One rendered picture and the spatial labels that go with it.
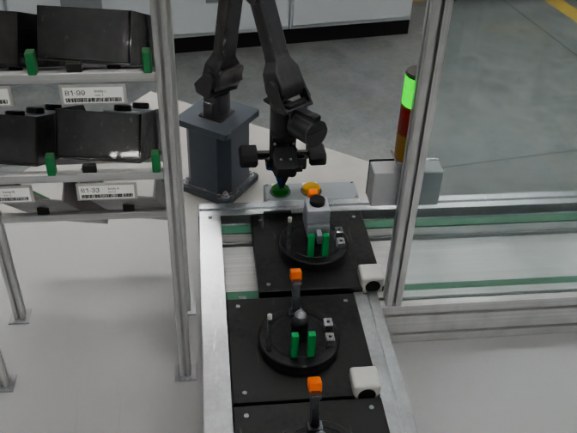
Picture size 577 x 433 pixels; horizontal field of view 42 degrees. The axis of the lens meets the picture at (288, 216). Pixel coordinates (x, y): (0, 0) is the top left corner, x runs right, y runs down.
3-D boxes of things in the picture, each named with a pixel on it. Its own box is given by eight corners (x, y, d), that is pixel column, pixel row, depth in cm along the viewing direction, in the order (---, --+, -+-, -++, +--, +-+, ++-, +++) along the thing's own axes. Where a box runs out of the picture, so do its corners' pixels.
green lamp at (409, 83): (397, 96, 120) (402, 68, 117) (428, 95, 120) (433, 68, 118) (405, 111, 116) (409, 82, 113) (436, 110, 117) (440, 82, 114)
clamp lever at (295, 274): (289, 307, 132) (288, 267, 130) (300, 307, 132) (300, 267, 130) (292, 316, 129) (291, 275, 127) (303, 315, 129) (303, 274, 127)
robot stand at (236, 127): (211, 161, 194) (209, 93, 182) (259, 179, 188) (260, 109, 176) (178, 189, 184) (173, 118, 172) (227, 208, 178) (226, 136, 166)
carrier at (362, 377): (227, 307, 138) (225, 255, 131) (353, 301, 141) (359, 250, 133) (233, 412, 119) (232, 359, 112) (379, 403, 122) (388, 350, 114)
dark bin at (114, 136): (107, 138, 140) (108, 99, 138) (177, 143, 139) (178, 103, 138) (55, 158, 112) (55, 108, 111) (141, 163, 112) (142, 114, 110)
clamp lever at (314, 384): (306, 421, 113) (306, 376, 111) (319, 420, 113) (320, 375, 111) (310, 434, 109) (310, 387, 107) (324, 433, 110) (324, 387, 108)
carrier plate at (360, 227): (250, 222, 159) (250, 214, 158) (360, 217, 162) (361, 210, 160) (258, 300, 140) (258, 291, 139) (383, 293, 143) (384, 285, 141)
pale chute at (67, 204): (45, 219, 152) (46, 198, 152) (108, 223, 151) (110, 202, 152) (-15, 197, 124) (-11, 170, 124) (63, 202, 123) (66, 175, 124)
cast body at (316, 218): (302, 218, 149) (303, 189, 144) (324, 216, 149) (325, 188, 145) (307, 245, 142) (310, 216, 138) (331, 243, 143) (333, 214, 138)
